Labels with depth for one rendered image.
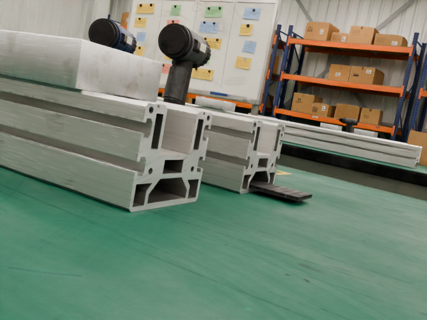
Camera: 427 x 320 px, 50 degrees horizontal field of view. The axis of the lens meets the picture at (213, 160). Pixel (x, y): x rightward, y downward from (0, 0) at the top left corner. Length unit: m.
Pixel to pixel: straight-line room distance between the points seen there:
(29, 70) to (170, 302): 0.27
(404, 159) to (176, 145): 1.51
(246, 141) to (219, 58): 3.24
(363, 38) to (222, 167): 9.93
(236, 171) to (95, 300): 0.33
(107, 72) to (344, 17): 11.39
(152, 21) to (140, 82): 3.81
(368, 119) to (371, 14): 2.66
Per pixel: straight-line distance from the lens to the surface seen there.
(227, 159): 0.54
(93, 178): 0.38
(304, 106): 10.71
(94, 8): 9.33
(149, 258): 0.27
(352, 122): 4.53
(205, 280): 0.25
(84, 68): 0.40
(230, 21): 3.76
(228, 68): 3.68
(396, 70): 11.14
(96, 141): 0.38
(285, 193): 0.52
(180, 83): 0.82
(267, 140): 0.58
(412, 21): 11.33
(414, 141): 2.33
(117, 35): 0.92
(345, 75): 10.47
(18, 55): 0.45
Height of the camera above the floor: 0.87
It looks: 6 degrees down
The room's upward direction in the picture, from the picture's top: 10 degrees clockwise
